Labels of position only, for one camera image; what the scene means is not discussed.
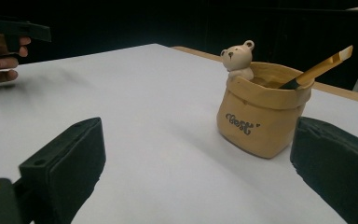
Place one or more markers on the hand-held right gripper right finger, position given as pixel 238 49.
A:
pixel 338 165

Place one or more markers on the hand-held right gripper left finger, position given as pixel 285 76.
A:
pixel 68 168

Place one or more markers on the tan bear pen holder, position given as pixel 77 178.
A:
pixel 258 121

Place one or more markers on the black pen with orange end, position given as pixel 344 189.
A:
pixel 318 69

